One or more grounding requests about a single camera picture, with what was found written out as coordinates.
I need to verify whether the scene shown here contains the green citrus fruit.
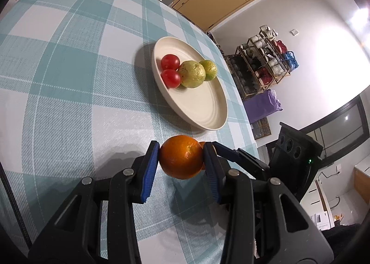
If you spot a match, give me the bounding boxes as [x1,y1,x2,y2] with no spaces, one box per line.
[199,60,217,82]

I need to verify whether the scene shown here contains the black framed glass door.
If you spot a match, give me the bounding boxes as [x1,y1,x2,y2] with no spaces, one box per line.
[299,98,370,166]

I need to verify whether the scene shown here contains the orange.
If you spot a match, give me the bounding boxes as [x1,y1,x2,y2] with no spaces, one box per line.
[199,142,207,170]
[160,135,204,180]

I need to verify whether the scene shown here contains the yellow-green guava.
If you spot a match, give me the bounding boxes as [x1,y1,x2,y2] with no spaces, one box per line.
[177,61,206,89]

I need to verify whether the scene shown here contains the small white box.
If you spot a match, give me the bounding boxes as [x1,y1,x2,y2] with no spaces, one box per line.
[311,211,331,230]

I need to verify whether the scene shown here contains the wooden cabinet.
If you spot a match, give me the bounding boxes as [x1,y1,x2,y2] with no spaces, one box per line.
[353,164,370,209]

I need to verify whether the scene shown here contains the black cable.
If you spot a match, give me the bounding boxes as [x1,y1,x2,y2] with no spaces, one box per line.
[0,170,32,249]

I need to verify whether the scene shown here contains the cream round plate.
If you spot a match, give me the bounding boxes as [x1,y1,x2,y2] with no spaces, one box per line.
[151,36,228,131]

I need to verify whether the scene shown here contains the purple bag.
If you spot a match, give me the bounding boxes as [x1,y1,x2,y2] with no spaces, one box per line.
[243,88,283,124]

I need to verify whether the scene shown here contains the small patterned mat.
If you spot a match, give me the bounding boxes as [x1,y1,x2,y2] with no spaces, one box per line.
[251,118,274,140]

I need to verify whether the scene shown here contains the person's black clothing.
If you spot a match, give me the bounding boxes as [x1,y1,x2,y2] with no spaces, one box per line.
[321,223,370,264]

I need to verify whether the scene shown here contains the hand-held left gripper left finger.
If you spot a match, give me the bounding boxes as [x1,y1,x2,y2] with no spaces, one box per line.
[27,140,161,264]

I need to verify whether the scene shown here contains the red tomato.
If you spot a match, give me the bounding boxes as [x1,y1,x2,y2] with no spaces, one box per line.
[161,69,182,89]
[161,54,180,71]

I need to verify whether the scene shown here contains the teal checked tablecloth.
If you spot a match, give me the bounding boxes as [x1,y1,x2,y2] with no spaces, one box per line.
[0,0,258,264]

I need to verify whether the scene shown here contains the wooden shoe rack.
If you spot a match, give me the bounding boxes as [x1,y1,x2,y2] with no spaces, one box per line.
[227,25,299,101]

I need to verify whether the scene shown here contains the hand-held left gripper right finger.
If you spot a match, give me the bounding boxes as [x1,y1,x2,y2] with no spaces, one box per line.
[202,141,336,264]

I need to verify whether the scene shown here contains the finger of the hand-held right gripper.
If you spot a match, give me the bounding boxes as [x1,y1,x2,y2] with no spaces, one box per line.
[212,142,271,179]

